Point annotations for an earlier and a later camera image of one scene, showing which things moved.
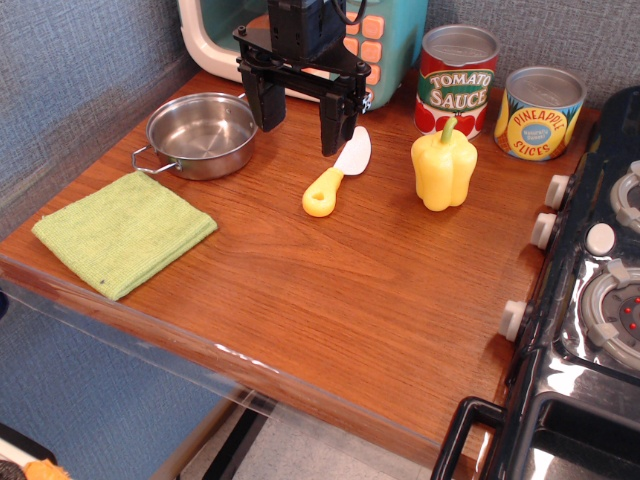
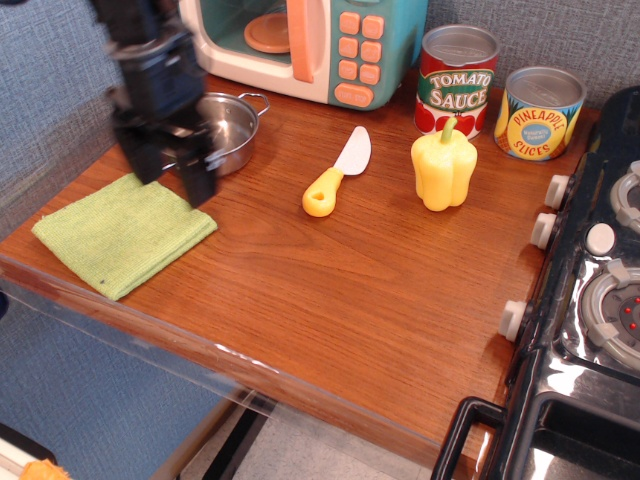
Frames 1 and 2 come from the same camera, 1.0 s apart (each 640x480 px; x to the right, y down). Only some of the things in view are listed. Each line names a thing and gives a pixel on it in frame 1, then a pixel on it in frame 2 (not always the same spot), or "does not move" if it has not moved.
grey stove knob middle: x=542 y=230 does not move
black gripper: x=306 y=47 -> x=161 y=94
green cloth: x=118 y=234 does not move
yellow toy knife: x=319 y=199 does not move
